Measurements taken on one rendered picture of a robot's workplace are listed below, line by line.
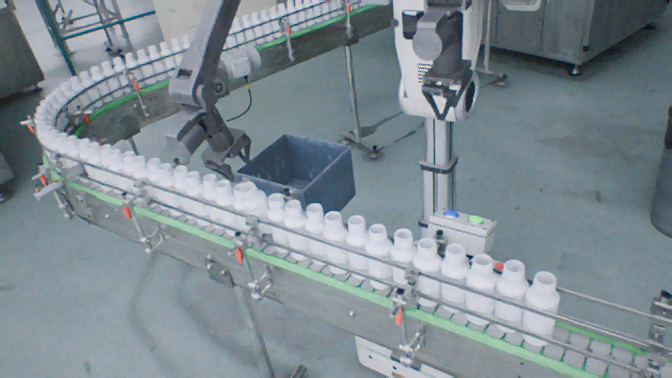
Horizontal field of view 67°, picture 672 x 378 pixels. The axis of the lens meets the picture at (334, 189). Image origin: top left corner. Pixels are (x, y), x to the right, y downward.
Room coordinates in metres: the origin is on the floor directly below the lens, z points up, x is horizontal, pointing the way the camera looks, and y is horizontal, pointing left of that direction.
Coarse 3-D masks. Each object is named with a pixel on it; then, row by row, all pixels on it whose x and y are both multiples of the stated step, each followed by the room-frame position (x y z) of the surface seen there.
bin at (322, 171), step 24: (288, 144) 1.80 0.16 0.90; (312, 144) 1.72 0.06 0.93; (336, 144) 1.65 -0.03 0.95; (240, 168) 1.58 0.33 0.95; (264, 168) 1.68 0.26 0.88; (288, 168) 1.78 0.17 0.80; (312, 168) 1.74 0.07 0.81; (336, 168) 1.54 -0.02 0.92; (264, 192) 1.48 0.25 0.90; (312, 192) 1.41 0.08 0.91; (336, 192) 1.52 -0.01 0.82
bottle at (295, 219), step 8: (296, 200) 1.02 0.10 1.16; (288, 208) 1.00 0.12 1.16; (296, 208) 0.99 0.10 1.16; (288, 216) 1.00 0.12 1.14; (296, 216) 0.99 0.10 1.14; (304, 216) 1.00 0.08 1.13; (288, 224) 0.99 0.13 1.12; (296, 224) 0.98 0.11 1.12; (304, 224) 0.99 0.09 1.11; (304, 232) 0.98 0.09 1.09; (288, 240) 1.00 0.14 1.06; (296, 240) 0.98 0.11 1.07; (304, 240) 0.98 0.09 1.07; (296, 248) 0.98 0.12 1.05; (304, 248) 0.98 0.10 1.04; (296, 256) 0.98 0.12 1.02
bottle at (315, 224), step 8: (312, 208) 0.99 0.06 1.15; (320, 208) 0.98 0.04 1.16; (312, 216) 0.96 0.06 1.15; (320, 216) 0.96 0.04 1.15; (312, 224) 0.96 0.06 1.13; (320, 224) 0.96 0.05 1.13; (312, 232) 0.95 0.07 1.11; (320, 232) 0.95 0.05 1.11; (312, 240) 0.95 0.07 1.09; (312, 248) 0.96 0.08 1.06; (320, 248) 0.95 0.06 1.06; (320, 256) 0.95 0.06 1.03; (320, 264) 0.95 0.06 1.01
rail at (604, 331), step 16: (80, 160) 1.51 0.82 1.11; (80, 176) 1.54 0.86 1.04; (128, 176) 1.36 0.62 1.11; (128, 192) 1.38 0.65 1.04; (176, 192) 1.23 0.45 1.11; (176, 208) 1.25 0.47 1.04; (224, 208) 1.11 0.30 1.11; (224, 224) 1.13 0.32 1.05; (272, 224) 1.01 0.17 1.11; (320, 240) 0.92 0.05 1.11; (304, 256) 0.96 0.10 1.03; (368, 256) 0.84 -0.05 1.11; (352, 272) 0.87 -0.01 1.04; (496, 272) 0.74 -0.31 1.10; (464, 288) 0.71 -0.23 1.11; (560, 288) 0.66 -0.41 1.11; (448, 304) 0.73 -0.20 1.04; (512, 304) 0.65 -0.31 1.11; (608, 304) 0.61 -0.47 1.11; (496, 320) 0.67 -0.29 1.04; (560, 320) 0.60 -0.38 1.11; (576, 320) 0.64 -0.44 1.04; (656, 320) 0.57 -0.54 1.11; (544, 336) 0.61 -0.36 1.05; (608, 336) 0.55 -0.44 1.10; (624, 336) 0.59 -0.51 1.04; (592, 352) 0.56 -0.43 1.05; (624, 368) 0.53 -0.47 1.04
